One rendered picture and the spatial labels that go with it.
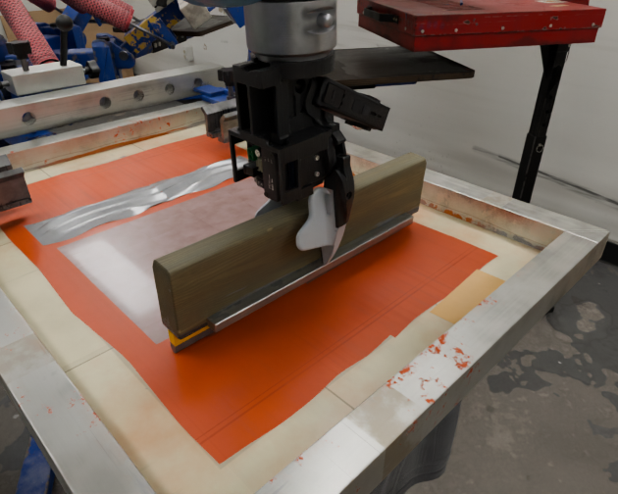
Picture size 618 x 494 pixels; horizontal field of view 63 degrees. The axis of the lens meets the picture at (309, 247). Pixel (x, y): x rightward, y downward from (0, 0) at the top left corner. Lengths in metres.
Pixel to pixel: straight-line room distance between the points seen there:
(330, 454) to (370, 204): 0.30
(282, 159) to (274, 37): 0.09
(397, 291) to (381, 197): 0.11
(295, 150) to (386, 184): 0.18
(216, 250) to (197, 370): 0.11
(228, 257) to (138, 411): 0.15
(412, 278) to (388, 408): 0.22
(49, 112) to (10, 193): 0.28
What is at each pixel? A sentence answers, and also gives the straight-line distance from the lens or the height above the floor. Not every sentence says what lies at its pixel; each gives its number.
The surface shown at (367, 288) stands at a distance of 0.56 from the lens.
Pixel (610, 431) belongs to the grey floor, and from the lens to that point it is 1.87.
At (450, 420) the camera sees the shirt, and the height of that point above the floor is 0.66.
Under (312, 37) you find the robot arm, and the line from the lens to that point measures 0.42.
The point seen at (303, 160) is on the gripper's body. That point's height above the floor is 1.12.
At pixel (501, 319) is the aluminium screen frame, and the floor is 0.99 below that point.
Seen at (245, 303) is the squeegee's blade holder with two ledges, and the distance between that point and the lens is 0.48.
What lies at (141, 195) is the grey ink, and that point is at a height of 0.96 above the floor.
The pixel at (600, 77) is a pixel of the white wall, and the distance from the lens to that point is 2.46.
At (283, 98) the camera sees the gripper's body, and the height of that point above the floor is 1.17.
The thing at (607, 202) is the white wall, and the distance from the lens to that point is 2.57.
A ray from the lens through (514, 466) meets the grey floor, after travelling 1.67.
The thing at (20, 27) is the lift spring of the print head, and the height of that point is 1.11.
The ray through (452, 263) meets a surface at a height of 0.95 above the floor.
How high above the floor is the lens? 1.29
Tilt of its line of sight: 32 degrees down
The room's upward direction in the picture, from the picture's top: straight up
